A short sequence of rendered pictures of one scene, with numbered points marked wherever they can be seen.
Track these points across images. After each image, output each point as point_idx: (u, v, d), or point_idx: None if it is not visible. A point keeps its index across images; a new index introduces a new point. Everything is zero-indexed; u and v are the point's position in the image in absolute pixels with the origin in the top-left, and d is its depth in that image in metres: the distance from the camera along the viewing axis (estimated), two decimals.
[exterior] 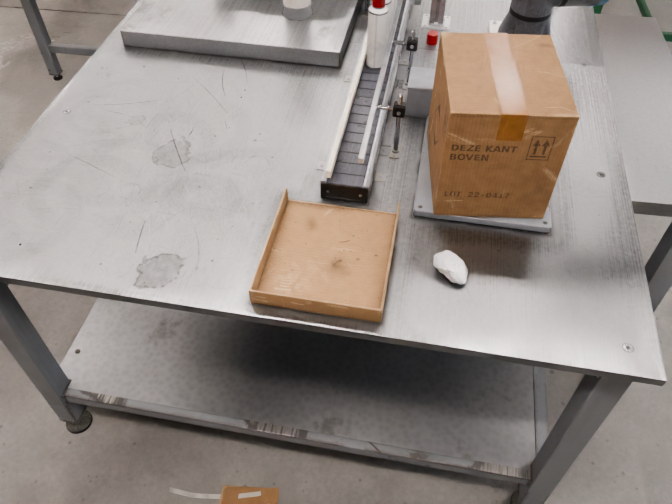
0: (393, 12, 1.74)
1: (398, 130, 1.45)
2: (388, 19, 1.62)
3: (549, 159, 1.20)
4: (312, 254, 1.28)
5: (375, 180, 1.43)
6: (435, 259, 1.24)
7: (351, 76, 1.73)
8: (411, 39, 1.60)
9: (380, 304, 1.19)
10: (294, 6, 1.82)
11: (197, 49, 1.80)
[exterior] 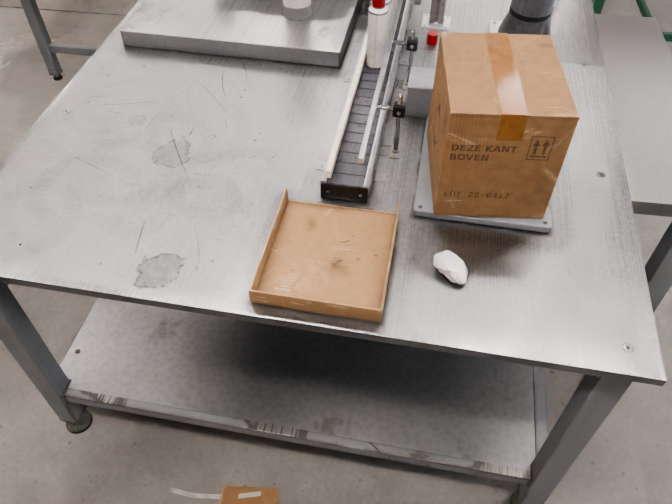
0: (393, 12, 1.74)
1: (398, 130, 1.45)
2: (388, 19, 1.62)
3: (549, 159, 1.20)
4: (312, 254, 1.28)
5: (375, 180, 1.43)
6: (435, 259, 1.24)
7: (351, 76, 1.73)
8: (411, 39, 1.60)
9: (380, 304, 1.19)
10: (294, 6, 1.82)
11: (197, 49, 1.80)
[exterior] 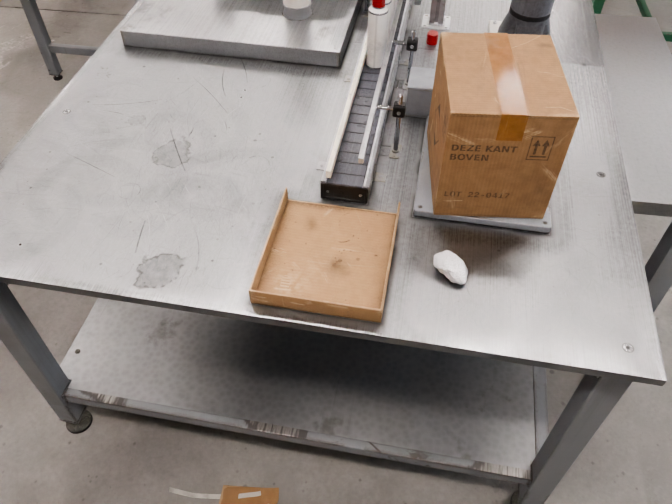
0: (393, 12, 1.74)
1: (398, 130, 1.45)
2: (388, 19, 1.62)
3: (549, 159, 1.20)
4: (312, 254, 1.28)
5: (375, 180, 1.43)
6: (435, 259, 1.24)
7: (351, 76, 1.73)
8: (411, 39, 1.60)
9: (380, 304, 1.19)
10: (294, 6, 1.82)
11: (197, 49, 1.80)
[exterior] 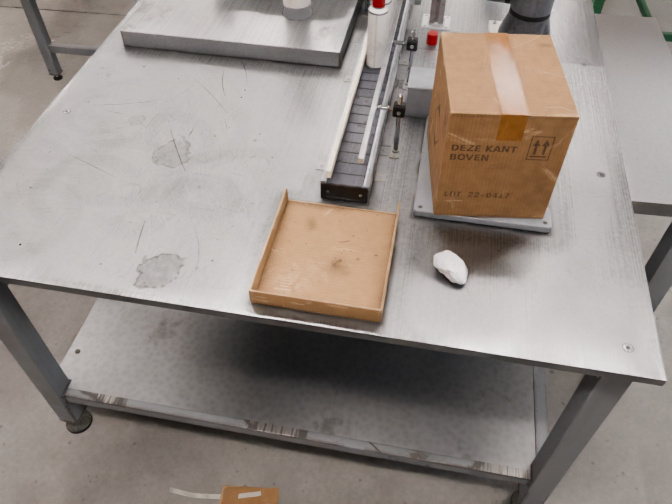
0: (393, 12, 1.74)
1: (398, 130, 1.45)
2: (388, 19, 1.62)
3: (549, 159, 1.20)
4: (312, 254, 1.28)
5: (375, 180, 1.43)
6: (435, 259, 1.24)
7: (351, 76, 1.73)
8: (411, 39, 1.60)
9: (380, 304, 1.19)
10: (294, 6, 1.82)
11: (197, 49, 1.80)
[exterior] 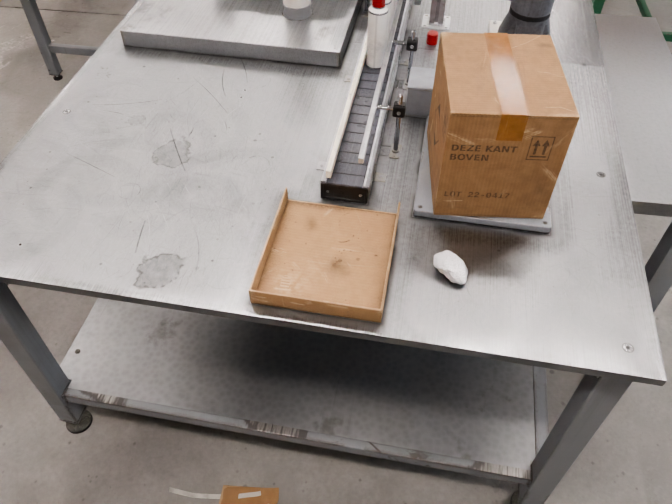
0: (393, 12, 1.74)
1: (398, 130, 1.45)
2: (388, 19, 1.62)
3: (549, 159, 1.20)
4: (312, 254, 1.28)
5: (375, 180, 1.43)
6: (435, 259, 1.24)
7: (351, 76, 1.73)
8: (411, 39, 1.60)
9: (380, 304, 1.19)
10: (294, 6, 1.82)
11: (197, 49, 1.80)
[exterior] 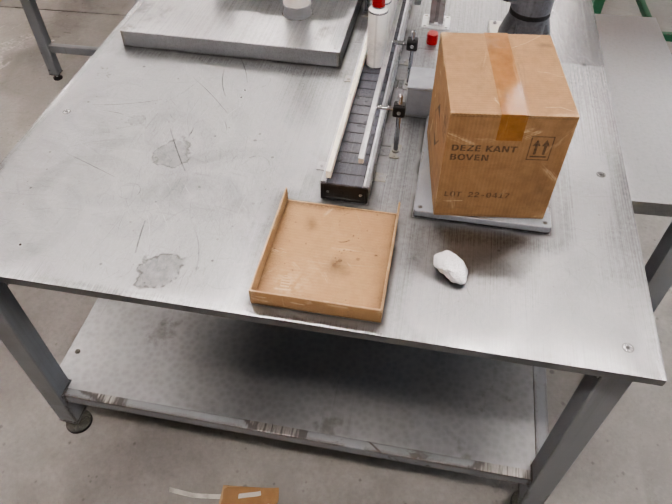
0: (393, 12, 1.74)
1: (398, 130, 1.45)
2: (388, 19, 1.62)
3: (549, 159, 1.20)
4: (312, 254, 1.28)
5: (375, 180, 1.43)
6: (435, 259, 1.24)
7: (351, 76, 1.73)
8: (411, 39, 1.60)
9: (380, 304, 1.19)
10: (294, 6, 1.82)
11: (197, 49, 1.80)
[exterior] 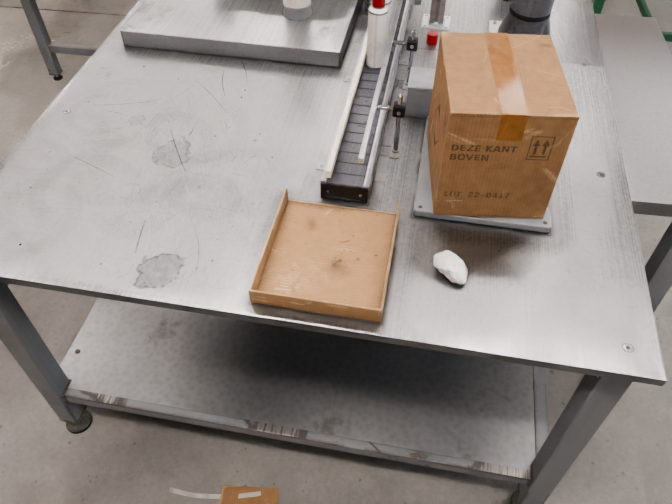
0: (393, 12, 1.74)
1: (398, 130, 1.45)
2: (388, 19, 1.62)
3: (549, 159, 1.20)
4: (312, 254, 1.28)
5: (375, 180, 1.43)
6: (435, 259, 1.24)
7: (351, 76, 1.73)
8: (411, 39, 1.60)
9: (380, 304, 1.19)
10: (294, 6, 1.82)
11: (197, 49, 1.80)
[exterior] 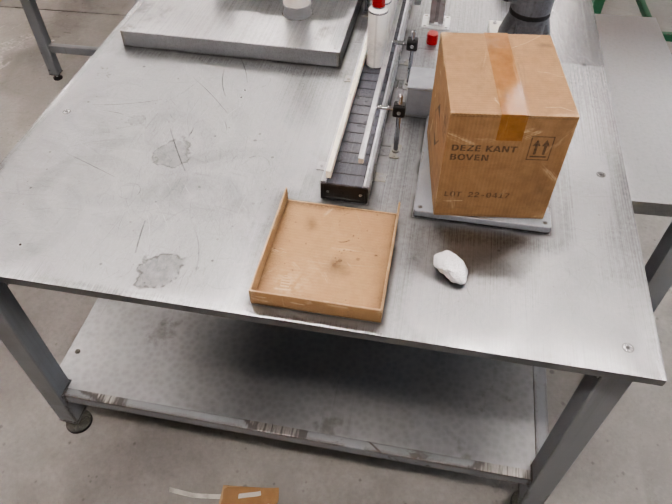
0: (393, 12, 1.74)
1: (398, 130, 1.45)
2: (388, 19, 1.62)
3: (549, 159, 1.20)
4: (312, 254, 1.28)
5: (375, 180, 1.43)
6: (435, 259, 1.24)
7: (351, 76, 1.73)
8: (411, 39, 1.60)
9: (380, 304, 1.19)
10: (294, 6, 1.82)
11: (197, 49, 1.80)
